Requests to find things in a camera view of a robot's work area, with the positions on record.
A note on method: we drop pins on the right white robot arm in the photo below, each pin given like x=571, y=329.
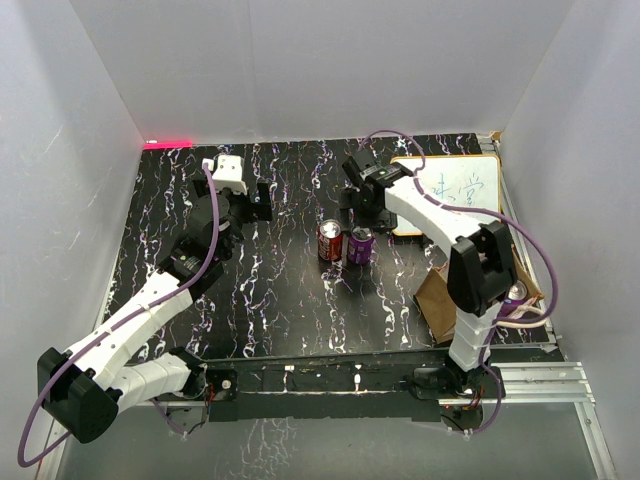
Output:
x=481, y=267

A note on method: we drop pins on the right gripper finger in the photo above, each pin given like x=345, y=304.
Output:
x=347, y=198
x=384, y=222

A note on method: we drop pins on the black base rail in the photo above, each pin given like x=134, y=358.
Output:
x=412, y=384

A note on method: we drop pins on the canvas bag with cat print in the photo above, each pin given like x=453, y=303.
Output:
x=439, y=310

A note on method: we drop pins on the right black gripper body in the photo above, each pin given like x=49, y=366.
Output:
x=364, y=215

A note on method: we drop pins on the purple Fanta can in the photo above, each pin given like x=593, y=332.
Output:
x=360, y=245
x=516, y=296

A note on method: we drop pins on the red Coke can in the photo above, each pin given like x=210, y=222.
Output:
x=330, y=240

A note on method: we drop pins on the yellow framed whiteboard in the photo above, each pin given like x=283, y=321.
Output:
x=467, y=181

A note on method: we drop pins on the pink LED strip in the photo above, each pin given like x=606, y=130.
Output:
x=158, y=145

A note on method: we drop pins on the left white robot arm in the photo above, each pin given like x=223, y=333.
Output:
x=89, y=384

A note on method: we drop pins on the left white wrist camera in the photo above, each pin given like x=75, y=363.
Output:
x=227, y=173

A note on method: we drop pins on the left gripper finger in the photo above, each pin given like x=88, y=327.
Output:
x=261, y=208
x=201, y=187

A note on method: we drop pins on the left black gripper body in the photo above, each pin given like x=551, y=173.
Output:
x=239, y=206

